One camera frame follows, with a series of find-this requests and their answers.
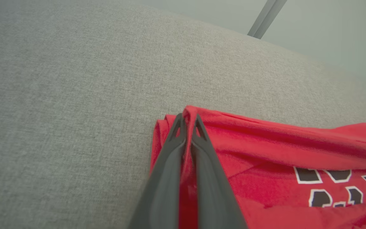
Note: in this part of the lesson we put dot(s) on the grey double partition post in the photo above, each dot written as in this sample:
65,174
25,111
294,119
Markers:
267,17

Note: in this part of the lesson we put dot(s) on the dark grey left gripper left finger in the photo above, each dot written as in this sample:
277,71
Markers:
164,190

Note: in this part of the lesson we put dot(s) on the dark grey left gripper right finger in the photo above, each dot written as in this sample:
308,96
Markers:
214,197

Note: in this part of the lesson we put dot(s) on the red white basketball jersey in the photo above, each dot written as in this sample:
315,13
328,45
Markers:
265,152

